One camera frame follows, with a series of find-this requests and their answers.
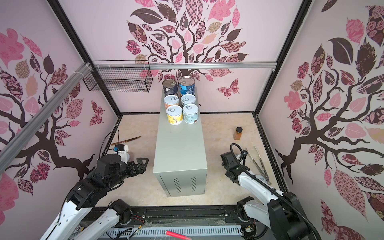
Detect horizontal aluminium bar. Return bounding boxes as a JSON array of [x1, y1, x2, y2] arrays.
[[94, 62, 277, 70]]

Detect patterned can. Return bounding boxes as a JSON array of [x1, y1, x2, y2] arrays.
[[181, 94, 196, 107]]

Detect yellow label tin can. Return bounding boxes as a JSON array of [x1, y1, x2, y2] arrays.
[[166, 105, 183, 125]]

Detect orange label can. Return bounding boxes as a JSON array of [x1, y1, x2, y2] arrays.
[[164, 95, 180, 109]]

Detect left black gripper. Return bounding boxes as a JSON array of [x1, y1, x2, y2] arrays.
[[106, 157, 149, 191]]

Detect diagonal aluminium bar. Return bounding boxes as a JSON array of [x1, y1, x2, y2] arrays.
[[1, 63, 91, 173]]

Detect blue label tin can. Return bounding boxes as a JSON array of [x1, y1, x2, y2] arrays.
[[178, 76, 195, 96]]

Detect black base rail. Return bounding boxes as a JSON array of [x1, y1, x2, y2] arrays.
[[56, 203, 304, 240]]

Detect amber jar black lid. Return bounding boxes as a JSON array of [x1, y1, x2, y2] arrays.
[[234, 127, 243, 141]]

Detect metal tongs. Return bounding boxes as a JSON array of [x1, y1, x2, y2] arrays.
[[245, 146, 272, 186]]

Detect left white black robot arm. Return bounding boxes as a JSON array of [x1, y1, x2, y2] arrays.
[[41, 154, 149, 240]]

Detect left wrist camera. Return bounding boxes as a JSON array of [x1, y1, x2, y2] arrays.
[[96, 144, 130, 179]]

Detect white slotted cable duct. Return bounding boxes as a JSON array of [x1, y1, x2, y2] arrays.
[[99, 226, 243, 240]]

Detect pink marker pen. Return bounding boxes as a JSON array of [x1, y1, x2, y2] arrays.
[[166, 231, 192, 240]]

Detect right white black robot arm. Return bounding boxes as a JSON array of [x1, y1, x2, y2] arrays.
[[221, 152, 321, 240]]

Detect copper table knife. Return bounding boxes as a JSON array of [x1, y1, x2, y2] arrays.
[[110, 136, 142, 146]]

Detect grey metal cabinet counter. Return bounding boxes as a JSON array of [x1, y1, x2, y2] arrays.
[[153, 100, 208, 197]]

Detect white can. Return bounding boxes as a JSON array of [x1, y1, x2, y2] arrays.
[[183, 104, 199, 124]]

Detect dark label tin can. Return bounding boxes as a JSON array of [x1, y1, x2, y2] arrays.
[[162, 79, 178, 96]]

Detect black wire basket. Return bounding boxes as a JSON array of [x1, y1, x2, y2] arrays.
[[83, 61, 153, 93]]

